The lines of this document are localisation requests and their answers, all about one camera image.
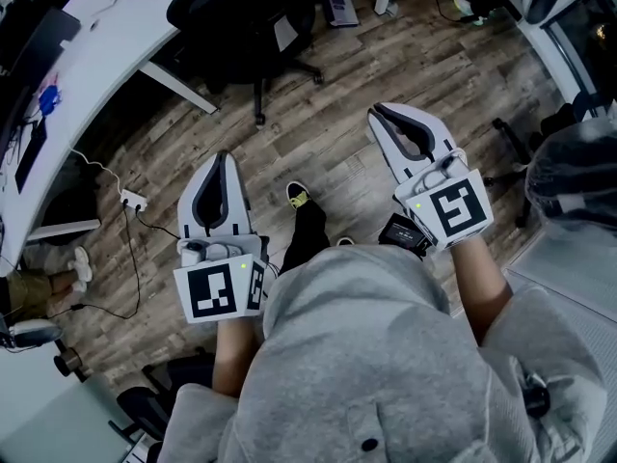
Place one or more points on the person's black shoe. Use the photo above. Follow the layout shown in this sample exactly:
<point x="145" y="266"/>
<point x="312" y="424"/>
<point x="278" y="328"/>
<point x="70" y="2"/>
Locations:
<point x="298" y="194"/>
<point x="345" y="242"/>

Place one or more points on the person's grey hoodie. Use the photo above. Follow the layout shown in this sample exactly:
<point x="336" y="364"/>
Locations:
<point x="376" y="355"/>

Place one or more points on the person's left black shoe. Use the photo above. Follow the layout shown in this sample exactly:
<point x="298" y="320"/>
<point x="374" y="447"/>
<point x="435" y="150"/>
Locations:
<point x="298" y="194"/>

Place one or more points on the small black keyboard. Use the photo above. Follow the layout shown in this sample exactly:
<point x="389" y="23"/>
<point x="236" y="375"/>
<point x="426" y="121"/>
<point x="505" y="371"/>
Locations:
<point x="29" y="157"/>

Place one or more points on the white black striped panel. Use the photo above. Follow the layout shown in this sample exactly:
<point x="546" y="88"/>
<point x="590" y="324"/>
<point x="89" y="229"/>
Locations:
<point x="135" y="454"/>

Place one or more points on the black display device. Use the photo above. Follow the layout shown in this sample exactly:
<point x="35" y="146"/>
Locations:
<point x="405" y="234"/>

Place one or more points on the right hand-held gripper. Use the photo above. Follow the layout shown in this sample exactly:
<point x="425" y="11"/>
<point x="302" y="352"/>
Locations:
<point x="453" y="205"/>

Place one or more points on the black monitor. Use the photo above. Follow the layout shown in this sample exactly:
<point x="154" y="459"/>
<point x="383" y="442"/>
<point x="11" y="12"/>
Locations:
<point x="12" y="114"/>
<point x="38" y="46"/>

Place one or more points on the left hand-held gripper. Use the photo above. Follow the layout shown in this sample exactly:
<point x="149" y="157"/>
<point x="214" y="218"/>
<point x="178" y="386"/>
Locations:
<point x="217" y="287"/>

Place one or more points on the purple box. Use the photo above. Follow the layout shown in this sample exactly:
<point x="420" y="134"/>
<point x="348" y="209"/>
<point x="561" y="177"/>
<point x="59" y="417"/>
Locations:
<point x="342" y="8"/>

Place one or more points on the pink object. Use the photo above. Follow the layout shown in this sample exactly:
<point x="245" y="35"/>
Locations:
<point x="49" y="80"/>

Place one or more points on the black mesh office chair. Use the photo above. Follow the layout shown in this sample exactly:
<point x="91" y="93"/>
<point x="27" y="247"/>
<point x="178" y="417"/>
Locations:
<point x="231" y="12"/>

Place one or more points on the blue object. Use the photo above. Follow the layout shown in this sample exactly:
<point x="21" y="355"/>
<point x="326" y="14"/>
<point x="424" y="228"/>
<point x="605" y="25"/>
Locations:
<point x="49" y="100"/>

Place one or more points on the person's right forearm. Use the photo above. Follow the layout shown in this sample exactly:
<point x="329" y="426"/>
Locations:
<point x="482" y="292"/>

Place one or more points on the black clip-on device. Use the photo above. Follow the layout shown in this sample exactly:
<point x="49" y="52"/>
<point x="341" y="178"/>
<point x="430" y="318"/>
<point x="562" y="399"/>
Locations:
<point x="536" y="401"/>

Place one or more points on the person's left forearm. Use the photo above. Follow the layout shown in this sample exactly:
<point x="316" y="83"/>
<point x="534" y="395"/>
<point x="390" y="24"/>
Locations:
<point x="233" y="355"/>

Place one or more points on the white curved desk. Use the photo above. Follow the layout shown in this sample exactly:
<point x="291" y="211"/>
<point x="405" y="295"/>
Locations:
<point x="120" y="22"/>

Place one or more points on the person's black trousers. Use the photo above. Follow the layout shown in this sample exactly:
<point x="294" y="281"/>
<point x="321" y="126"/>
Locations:
<point x="306" y="239"/>

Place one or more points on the white straight desk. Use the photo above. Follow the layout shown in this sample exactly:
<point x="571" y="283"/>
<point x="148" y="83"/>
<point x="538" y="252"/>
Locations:
<point x="549" y="56"/>

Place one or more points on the white power strip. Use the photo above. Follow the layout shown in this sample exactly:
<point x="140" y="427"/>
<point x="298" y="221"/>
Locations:
<point x="133" y="199"/>

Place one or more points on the person's right black shoe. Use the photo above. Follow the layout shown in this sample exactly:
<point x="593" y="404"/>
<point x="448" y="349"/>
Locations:
<point x="345" y="242"/>

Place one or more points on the plastic-wrapped office chair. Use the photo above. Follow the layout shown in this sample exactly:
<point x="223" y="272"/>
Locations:
<point x="573" y="171"/>

